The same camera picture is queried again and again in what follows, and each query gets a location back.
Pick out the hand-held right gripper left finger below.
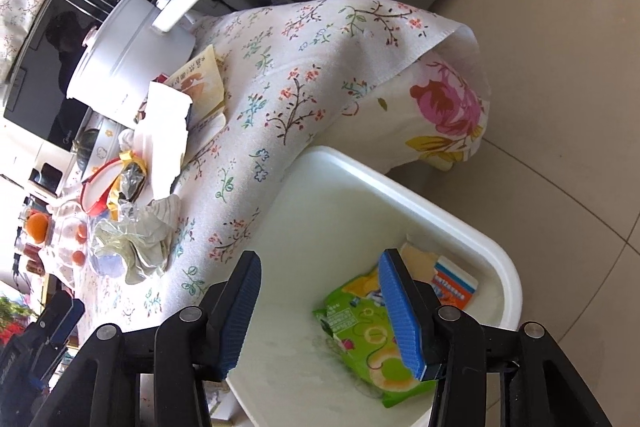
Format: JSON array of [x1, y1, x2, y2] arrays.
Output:
[[30, 251, 263, 427]]

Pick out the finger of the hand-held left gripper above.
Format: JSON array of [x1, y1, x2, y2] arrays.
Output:
[[37, 289, 86, 358]]

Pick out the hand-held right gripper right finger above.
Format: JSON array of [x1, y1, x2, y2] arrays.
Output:
[[377, 248, 613, 427]]

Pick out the green snack packet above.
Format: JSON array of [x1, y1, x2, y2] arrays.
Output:
[[312, 269, 438, 409]]

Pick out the white face mask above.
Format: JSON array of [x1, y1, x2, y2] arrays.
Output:
[[147, 194, 182, 233]]

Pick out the white plastic bin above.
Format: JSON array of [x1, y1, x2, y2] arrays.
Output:
[[225, 146, 523, 427]]

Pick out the red rimmed clear lid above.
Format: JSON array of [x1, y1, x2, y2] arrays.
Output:
[[80, 157, 126, 215]]

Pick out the white paper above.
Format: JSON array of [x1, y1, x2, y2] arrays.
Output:
[[132, 81, 193, 200]]

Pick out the yellow paper packet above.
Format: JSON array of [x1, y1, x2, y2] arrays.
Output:
[[165, 44, 228, 142]]

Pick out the green plant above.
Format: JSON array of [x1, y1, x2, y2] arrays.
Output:
[[0, 294, 36, 343]]

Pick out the white striped carton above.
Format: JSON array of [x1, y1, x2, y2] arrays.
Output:
[[400, 234, 482, 310]]

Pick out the glass condiment jar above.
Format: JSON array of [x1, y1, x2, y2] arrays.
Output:
[[15, 239, 48, 275]]

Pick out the orange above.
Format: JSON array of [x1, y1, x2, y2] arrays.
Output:
[[26, 212, 51, 243]]

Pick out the crushed clear plastic bottle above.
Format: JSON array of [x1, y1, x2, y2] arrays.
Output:
[[89, 212, 173, 285]]

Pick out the silver and yellow wrapper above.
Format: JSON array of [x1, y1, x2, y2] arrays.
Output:
[[107, 147, 148, 212]]

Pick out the white appliance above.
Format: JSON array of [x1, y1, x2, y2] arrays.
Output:
[[0, 134, 76, 198]]

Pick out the small green pumpkin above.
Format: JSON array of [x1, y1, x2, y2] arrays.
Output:
[[75, 129, 101, 154]]

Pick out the rose printed cloth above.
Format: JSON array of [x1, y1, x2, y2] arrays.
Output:
[[320, 27, 493, 172]]

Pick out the black microwave oven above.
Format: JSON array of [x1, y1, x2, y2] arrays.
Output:
[[2, 0, 156, 152]]

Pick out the floral tablecloth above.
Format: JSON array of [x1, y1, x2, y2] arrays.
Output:
[[47, 0, 473, 338]]

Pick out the white electric pot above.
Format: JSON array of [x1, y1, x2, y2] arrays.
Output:
[[66, 0, 257, 128]]

